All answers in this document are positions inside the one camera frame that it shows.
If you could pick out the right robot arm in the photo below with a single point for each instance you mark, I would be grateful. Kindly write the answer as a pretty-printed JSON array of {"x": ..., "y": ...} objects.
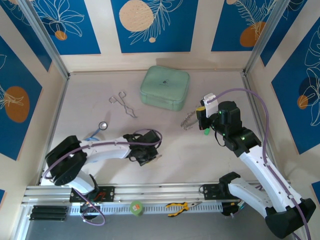
[{"x": 262, "y": 170}]

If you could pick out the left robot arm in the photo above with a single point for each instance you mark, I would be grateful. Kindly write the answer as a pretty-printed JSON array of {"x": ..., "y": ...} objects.
[{"x": 105, "y": 152}]

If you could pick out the mint green zip pouch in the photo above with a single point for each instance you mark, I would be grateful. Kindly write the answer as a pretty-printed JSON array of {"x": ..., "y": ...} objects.
[{"x": 163, "y": 87}]

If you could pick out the blue stethoscope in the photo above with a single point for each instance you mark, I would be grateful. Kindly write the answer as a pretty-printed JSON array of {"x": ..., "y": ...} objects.
[{"x": 103, "y": 126}]

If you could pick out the green tape roll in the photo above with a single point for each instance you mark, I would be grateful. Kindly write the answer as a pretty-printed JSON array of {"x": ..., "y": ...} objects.
[{"x": 136, "y": 208}]

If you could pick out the black ridged block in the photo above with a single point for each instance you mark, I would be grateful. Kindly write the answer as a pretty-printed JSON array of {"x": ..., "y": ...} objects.
[{"x": 48, "y": 213}]

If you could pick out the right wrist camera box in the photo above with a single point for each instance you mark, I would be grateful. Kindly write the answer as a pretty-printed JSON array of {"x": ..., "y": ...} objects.
[{"x": 210, "y": 105}]

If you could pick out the aluminium side rail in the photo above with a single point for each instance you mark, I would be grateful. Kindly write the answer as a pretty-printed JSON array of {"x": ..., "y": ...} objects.
[
  {"x": 61, "y": 100},
  {"x": 251, "y": 95}
]

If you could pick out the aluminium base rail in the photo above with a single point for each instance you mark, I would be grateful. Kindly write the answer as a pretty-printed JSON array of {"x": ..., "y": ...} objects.
[{"x": 155, "y": 192}]

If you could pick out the blue floral wall panel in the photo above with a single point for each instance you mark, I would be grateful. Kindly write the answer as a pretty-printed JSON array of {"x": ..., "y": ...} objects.
[
  {"x": 277, "y": 37},
  {"x": 15, "y": 75},
  {"x": 75, "y": 37},
  {"x": 230, "y": 25},
  {"x": 32, "y": 37},
  {"x": 295, "y": 112},
  {"x": 175, "y": 37}
]

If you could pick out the aluminium frame post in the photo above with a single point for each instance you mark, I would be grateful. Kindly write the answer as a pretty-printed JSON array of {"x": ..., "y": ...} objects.
[
  {"x": 265, "y": 37},
  {"x": 46, "y": 40}
]

